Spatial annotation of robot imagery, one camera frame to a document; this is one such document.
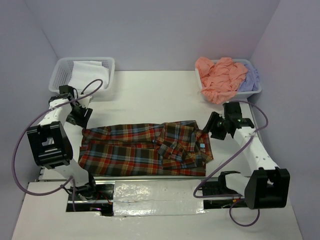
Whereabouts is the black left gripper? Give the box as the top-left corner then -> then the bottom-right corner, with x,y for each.
64,103 -> 93,130

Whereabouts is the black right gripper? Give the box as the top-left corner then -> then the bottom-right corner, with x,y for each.
201,111 -> 229,141

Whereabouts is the plaid flannel long sleeve shirt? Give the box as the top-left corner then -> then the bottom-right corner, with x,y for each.
78,120 -> 214,177

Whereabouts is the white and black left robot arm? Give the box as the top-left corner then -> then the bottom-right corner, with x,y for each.
26,85 -> 98,199

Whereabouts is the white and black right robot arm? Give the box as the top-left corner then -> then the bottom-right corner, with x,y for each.
203,101 -> 291,210

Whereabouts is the white plastic basket right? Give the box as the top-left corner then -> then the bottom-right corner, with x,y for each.
195,57 -> 262,104

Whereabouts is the white plastic basket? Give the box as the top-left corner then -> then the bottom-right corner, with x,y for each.
48,57 -> 115,98
195,57 -> 262,104

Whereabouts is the white folded cloth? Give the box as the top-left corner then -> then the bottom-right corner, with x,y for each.
68,61 -> 110,90

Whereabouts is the white plastic basket left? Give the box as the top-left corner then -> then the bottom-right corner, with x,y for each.
48,57 -> 115,98

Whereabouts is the orange crumpled shirt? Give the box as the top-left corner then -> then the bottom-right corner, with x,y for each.
195,57 -> 248,104

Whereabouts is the lavender crumpled shirt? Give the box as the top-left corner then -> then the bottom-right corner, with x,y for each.
238,63 -> 260,93

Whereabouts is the silver foil tape panel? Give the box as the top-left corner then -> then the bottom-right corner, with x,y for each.
112,179 -> 205,217

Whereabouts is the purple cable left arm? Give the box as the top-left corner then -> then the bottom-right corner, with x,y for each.
11,78 -> 104,212

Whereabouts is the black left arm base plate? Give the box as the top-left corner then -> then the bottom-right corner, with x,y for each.
64,182 -> 115,217

